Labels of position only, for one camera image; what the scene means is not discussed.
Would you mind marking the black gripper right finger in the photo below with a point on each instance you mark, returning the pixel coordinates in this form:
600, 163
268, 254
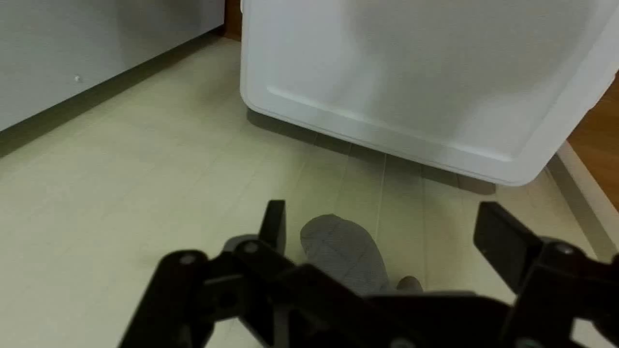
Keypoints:
568, 291

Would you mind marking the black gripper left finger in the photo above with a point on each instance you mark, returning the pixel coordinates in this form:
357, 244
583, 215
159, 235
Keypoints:
214, 297

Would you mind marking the grey quilted oven mitt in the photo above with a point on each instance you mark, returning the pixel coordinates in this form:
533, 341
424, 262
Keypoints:
345, 252

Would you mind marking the white plastic storage bin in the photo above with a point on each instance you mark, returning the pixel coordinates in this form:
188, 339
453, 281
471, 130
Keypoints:
438, 70

